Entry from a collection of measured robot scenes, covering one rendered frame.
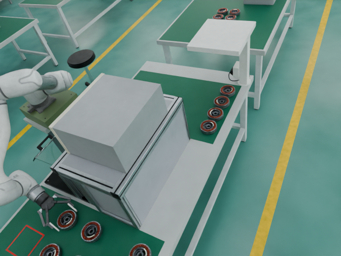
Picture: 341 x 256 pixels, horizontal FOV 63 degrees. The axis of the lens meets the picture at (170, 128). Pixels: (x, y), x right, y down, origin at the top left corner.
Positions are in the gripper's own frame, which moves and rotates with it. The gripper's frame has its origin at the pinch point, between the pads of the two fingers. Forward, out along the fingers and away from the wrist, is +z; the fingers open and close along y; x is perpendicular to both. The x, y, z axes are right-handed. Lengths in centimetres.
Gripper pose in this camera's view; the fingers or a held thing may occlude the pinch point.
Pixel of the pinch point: (66, 219)
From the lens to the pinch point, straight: 178.4
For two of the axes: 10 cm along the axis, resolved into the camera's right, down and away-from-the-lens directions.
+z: 7.8, 6.2, -0.8
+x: 2.4, -4.2, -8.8
